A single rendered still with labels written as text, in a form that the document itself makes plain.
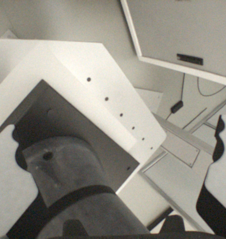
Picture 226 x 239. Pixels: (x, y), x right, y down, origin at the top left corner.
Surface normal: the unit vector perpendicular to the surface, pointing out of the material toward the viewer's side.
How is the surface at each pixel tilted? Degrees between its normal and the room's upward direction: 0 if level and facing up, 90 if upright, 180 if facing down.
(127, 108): 0
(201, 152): 90
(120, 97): 0
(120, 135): 0
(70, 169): 72
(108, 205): 91
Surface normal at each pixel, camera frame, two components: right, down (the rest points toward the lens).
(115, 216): 0.33, -0.91
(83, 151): 0.62, -0.71
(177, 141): -0.80, -0.03
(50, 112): 0.57, 0.40
